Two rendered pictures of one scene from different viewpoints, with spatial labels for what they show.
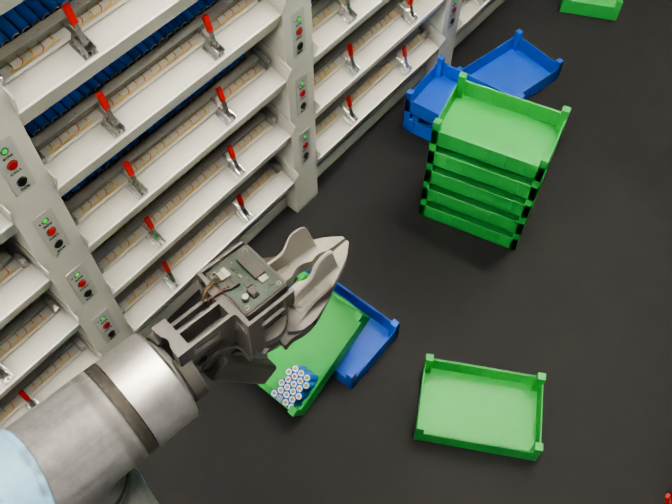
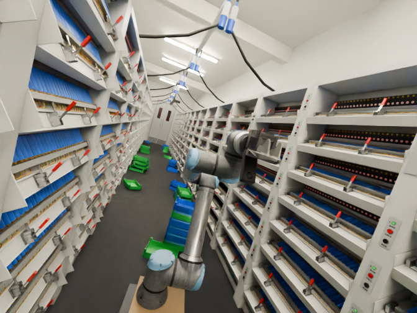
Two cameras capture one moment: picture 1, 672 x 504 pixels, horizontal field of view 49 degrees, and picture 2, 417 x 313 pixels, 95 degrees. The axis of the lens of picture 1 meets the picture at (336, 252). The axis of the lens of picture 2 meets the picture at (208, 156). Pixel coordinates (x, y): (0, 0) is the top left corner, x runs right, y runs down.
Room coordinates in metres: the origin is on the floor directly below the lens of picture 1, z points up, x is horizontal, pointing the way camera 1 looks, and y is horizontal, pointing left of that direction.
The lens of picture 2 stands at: (0.52, -0.50, 1.19)
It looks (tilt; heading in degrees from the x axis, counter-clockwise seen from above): 6 degrees down; 123
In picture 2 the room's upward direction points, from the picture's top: 17 degrees clockwise
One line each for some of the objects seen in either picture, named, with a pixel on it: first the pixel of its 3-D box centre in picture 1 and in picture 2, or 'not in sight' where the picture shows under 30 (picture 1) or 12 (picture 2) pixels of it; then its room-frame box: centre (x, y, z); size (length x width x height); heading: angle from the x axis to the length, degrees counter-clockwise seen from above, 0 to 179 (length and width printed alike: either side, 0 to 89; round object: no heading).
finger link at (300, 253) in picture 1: (300, 247); (276, 153); (0.38, 0.03, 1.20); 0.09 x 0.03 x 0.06; 134
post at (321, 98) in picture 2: not in sight; (283, 201); (0.29, 1.05, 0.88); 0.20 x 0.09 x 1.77; 50
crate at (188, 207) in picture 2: not in sight; (189, 205); (-0.54, 1.09, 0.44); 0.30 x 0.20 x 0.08; 37
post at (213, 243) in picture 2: not in sight; (242, 176); (-0.25, 1.50, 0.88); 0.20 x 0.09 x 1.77; 50
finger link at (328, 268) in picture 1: (322, 268); (266, 149); (0.36, 0.01, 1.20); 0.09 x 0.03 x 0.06; 134
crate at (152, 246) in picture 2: not in sight; (162, 250); (-0.51, 0.84, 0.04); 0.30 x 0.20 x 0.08; 35
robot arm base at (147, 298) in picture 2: not in sight; (154, 287); (-0.13, 0.37, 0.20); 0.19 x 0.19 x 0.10
